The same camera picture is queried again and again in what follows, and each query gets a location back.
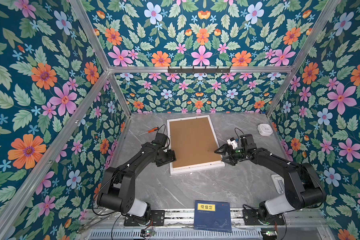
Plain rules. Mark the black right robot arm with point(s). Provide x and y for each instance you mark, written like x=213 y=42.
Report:
x=302 y=187

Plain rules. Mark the white round device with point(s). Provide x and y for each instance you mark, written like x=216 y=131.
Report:
x=265 y=130

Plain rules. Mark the small circuit board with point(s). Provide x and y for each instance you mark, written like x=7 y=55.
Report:
x=147 y=233
x=269 y=235

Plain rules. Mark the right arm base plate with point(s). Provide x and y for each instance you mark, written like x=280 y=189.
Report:
x=254 y=217

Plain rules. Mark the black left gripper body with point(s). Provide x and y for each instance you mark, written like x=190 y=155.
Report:
x=167 y=157

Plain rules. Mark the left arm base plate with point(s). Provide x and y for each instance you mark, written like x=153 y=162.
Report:
x=156 y=218

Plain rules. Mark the small circuit board right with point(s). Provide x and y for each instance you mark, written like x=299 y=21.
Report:
x=269 y=235

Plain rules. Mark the blue booklet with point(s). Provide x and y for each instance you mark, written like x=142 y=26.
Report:
x=212 y=216

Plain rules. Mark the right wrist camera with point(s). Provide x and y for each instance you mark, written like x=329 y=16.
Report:
x=233 y=143

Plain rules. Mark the small circuit board left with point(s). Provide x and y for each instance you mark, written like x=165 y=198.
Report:
x=147 y=233

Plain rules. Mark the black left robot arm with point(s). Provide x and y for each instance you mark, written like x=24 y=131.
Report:
x=118 y=188

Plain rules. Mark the orange handled screwdriver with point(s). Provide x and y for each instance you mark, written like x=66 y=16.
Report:
x=150 y=131

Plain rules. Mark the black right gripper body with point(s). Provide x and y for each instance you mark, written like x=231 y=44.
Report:
x=234 y=154

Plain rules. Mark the brown frame backing board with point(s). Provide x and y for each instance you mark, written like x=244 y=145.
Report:
x=194 y=141

